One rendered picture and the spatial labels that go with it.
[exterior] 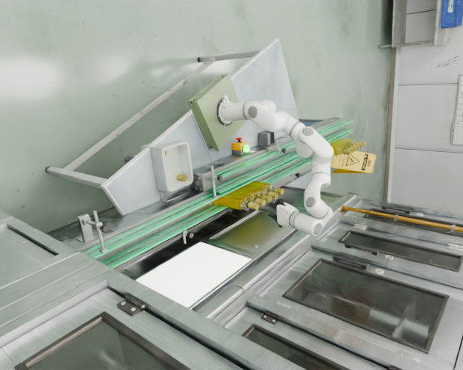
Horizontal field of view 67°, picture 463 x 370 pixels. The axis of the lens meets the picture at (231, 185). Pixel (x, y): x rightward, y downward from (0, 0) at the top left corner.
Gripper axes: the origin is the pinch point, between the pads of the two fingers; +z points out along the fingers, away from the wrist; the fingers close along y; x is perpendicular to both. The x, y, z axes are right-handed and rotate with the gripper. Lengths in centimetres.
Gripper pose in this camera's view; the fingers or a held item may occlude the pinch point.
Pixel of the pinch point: (272, 210)
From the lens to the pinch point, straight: 170.1
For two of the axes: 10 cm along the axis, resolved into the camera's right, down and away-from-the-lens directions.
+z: -5.7, -2.2, 7.9
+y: -0.9, -9.4, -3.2
